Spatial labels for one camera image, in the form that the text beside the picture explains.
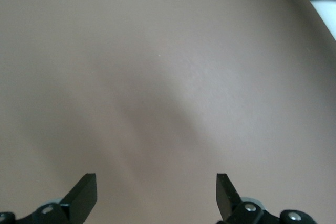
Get brown table cover cloth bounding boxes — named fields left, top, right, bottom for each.
left=0, top=0, right=336, bottom=224

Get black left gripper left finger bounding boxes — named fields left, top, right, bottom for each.
left=0, top=173, right=99, bottom=224

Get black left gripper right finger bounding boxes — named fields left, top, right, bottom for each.
left=215, top=173, right=316, bottom=224

